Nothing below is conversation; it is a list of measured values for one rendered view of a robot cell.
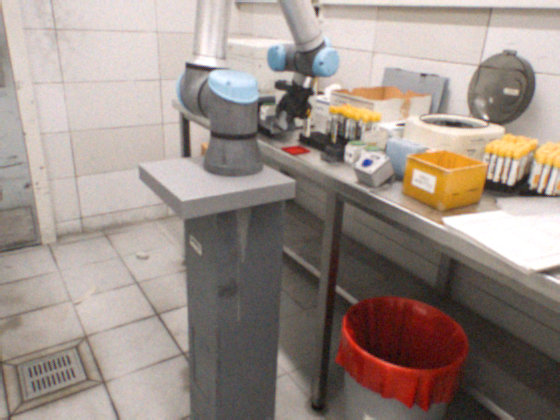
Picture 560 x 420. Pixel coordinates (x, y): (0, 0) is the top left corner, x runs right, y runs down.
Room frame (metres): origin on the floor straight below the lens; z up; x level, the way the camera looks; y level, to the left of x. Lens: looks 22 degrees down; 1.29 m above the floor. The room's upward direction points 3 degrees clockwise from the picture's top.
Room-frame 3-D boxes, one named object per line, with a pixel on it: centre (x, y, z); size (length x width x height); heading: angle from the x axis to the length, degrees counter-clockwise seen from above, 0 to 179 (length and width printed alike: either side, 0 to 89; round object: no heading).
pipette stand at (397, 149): (1.25, -0.34, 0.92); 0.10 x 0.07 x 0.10; 35
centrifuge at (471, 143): (1.44, -0.50, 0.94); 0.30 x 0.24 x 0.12; 115
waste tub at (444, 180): (1.10, -0.40, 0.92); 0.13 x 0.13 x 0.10; 30
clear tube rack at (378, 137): (1.58, -0.24, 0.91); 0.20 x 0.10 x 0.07; 34
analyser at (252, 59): (1.86, 0.06, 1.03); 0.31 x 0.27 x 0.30; 34
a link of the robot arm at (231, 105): (1.15, 0.12, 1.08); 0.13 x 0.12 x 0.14; 38
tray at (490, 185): (1.24, -0.61, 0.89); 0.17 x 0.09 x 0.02; 141
